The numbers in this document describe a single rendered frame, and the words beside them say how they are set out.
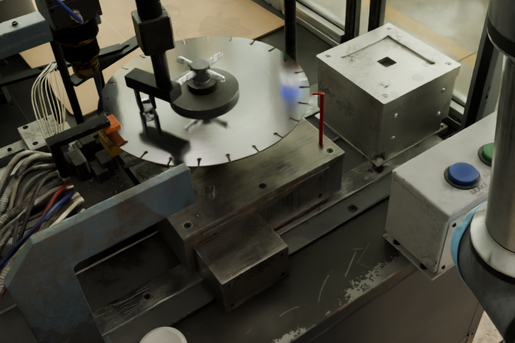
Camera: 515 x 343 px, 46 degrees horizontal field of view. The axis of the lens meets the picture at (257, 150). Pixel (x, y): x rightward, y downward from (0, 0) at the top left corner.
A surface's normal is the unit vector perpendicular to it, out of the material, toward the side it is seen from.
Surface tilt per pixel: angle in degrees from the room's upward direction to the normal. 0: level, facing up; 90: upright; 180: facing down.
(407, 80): 0
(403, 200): 90
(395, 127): 90
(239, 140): 0
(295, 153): 0
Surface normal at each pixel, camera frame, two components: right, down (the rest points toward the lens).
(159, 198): 0.56, 0.54
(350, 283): -0.05, -0.73
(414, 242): -0.83, 0.41
